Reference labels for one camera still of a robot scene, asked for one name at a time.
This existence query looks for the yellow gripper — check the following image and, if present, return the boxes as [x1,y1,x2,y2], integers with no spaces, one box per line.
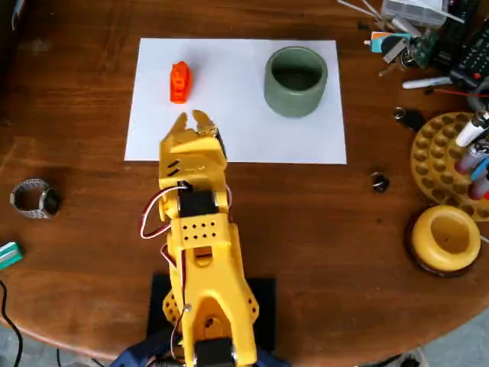
[158,109,229,191]

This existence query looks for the orange printed object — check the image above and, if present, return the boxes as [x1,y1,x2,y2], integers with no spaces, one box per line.
[170,60,193,105]

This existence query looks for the green ceramic cup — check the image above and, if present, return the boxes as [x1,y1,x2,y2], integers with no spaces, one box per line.
[264,45,329,119]

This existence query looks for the white paper sheet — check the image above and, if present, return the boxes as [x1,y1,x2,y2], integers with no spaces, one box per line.
[124,37,348,166]

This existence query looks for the metal mesh band wristwatch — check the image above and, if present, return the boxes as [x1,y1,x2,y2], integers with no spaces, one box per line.
[10,177,62,220]

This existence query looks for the blue orange key tag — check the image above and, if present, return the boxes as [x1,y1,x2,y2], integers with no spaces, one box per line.
[364,31,412,54]

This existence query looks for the white thin sticks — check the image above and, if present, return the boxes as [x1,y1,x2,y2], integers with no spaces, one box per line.
[338,0,397,32]

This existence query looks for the bunch of keys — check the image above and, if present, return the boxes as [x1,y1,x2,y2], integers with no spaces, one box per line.
[377,37,418,78]

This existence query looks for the black key fob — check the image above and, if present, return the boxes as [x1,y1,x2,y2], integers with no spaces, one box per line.
[393,106,427,133]

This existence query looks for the green white small box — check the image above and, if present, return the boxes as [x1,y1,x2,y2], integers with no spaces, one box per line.
[0,241,24,272]

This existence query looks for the blue clamp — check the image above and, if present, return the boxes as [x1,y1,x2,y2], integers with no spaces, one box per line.
[110,330,176,367]
[254,346,293,367]

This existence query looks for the white marker pen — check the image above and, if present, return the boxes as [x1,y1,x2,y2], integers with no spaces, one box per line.
[401,76,454,90]

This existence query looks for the green circuit board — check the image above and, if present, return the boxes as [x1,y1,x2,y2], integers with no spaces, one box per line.
[414,30,440,70]

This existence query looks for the yellow perforated pen holder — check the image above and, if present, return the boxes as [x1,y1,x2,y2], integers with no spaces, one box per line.
[410,112,489,222]

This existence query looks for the clear plastic box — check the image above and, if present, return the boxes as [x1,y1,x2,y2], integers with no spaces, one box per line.
[381,0,448,28]

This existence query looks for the yellow round bowl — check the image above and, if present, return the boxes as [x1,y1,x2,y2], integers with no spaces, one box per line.
[410,205,482,273]

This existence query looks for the black narrow remote control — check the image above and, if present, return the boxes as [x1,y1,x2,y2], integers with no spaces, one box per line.
[433,0,478,68]

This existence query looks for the white black tipped marker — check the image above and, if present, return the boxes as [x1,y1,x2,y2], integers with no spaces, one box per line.
[455,112,489,148]

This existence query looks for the purple pen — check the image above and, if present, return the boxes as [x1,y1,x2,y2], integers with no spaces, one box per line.
[456,147,485,175]

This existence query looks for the blue pen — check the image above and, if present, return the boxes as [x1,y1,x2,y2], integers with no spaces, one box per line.
[470,157,489,183]

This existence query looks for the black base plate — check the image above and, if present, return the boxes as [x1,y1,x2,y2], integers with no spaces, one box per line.
[147,273,277,352]

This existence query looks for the black power cable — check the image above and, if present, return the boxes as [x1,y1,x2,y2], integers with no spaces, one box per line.
[0,281,24,367]

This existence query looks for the thin red wire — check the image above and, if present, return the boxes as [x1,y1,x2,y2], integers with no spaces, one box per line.
[433,89,489,97]

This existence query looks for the grey cable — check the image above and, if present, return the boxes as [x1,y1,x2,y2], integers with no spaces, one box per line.
[468,93,489,115]

